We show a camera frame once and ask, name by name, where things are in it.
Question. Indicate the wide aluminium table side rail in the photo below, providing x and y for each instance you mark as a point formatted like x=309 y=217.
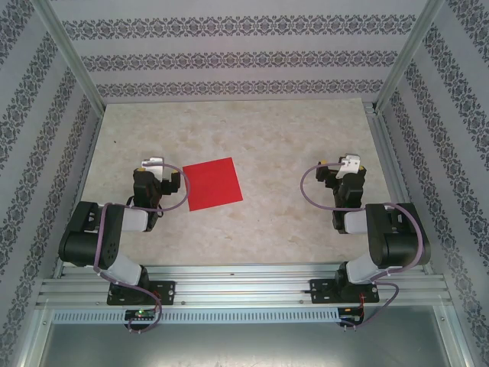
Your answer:
x=384 y=153

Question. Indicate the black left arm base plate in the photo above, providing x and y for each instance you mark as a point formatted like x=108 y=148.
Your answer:
x=166 y=292

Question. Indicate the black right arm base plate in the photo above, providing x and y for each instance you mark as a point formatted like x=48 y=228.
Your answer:
x=321 y=291

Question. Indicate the circuit board with green light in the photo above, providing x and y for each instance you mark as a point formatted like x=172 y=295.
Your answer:
x=141 y=314

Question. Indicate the red cloth sheet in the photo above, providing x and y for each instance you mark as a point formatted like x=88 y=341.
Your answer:
x=212 y=183

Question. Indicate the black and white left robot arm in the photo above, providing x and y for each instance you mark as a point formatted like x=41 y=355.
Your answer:
x=111 y=248

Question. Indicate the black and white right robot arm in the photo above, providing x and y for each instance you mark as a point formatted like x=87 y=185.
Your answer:
x=401 y=244

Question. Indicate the thin aluminium table side rail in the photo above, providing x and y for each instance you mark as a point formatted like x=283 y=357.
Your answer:
x=89 y=153

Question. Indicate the aluminium frame post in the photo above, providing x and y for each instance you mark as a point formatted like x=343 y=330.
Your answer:
x=410 y=57
x=68 y=57

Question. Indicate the small dark circuit board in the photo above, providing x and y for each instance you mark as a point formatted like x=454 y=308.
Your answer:
x=349 y=316

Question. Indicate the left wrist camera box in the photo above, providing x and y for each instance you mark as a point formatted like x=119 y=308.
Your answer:
x=154 y=161

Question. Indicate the grey sheet metal panel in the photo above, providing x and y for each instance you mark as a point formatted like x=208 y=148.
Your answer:
x=244 y=344

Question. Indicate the aluminium mounting rail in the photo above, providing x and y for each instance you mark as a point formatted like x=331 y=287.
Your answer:
x=244 y=286

